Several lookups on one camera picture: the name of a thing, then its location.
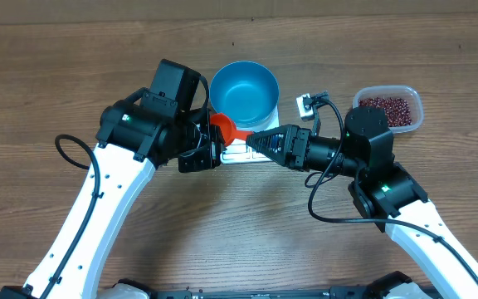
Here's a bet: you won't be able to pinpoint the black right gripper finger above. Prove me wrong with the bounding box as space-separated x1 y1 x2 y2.
246 126 285 144
246 139 284 164

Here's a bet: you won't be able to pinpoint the red measuring scoop blue handle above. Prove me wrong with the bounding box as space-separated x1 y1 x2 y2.
210 113 253 146

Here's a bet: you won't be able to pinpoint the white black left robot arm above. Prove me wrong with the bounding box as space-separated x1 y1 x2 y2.
0 59 223 298

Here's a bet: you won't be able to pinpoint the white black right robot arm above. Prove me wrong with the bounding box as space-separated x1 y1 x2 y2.
246 107 478 298

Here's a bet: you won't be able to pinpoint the white digital kitchen scale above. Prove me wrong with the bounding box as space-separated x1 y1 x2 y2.
220 108 280 164

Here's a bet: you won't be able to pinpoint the teal plastic bowl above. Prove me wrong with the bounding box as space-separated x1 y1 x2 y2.
209 61 280 128

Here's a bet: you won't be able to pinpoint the red adzuki beans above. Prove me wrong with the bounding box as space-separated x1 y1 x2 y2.
358 97 412 127

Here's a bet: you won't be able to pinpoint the clear plastic food container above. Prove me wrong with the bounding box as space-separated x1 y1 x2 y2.
353 85 424 134

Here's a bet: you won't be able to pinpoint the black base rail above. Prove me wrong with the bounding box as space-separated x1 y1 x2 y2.
105 270 446 299

